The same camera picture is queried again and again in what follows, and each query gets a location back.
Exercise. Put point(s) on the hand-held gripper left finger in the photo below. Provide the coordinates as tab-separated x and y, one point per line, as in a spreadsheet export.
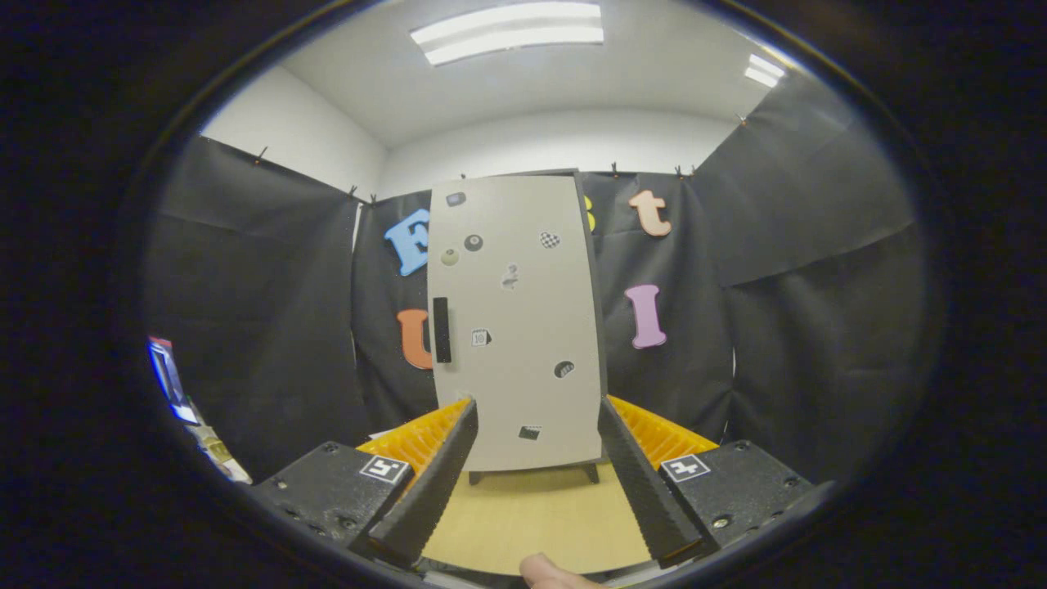
438	483

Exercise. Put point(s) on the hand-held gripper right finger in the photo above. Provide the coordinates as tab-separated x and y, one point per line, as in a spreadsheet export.
642	483

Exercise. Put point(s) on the grey shoe cabinet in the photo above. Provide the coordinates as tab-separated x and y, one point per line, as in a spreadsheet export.
604	327

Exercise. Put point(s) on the white shoe cabinet door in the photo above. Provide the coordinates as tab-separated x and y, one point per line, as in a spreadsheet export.
532	327

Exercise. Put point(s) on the black backdrop cloth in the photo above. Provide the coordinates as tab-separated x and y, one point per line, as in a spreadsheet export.
262	311

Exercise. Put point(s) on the blue white printed clutter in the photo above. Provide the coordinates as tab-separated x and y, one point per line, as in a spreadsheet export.
168	380

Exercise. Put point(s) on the small ceiling light panel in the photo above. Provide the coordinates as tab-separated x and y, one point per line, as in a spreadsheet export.
765	71

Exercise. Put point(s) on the long ceiling light panel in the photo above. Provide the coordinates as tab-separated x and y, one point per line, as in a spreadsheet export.
507	33

